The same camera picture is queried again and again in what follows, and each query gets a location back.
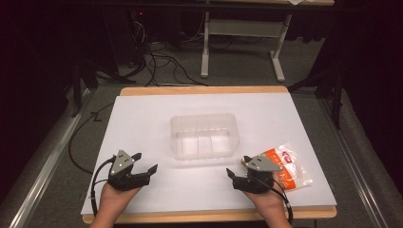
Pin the clear plastic container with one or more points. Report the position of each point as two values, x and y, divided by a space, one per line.
204 136

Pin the orange and clear snack packet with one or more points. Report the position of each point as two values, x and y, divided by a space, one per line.
291 171

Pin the white metal desk frame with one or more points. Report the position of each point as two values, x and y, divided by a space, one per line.
247 28

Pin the white table cover sheet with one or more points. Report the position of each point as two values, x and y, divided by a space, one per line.
190 190

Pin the person's right hand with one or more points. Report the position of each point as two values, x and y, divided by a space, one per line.
267 201

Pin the metal floor rail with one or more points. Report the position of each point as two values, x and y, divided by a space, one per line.
351 164
47 164

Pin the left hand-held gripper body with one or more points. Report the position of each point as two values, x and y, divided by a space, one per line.
126 179

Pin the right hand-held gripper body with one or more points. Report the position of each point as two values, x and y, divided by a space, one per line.
255 179

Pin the person's left hand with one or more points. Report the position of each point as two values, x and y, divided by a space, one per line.
115 198

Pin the black metal stand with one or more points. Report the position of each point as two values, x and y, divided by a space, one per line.
332 91
80 82

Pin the wooden table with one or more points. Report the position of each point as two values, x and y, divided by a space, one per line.
202 90

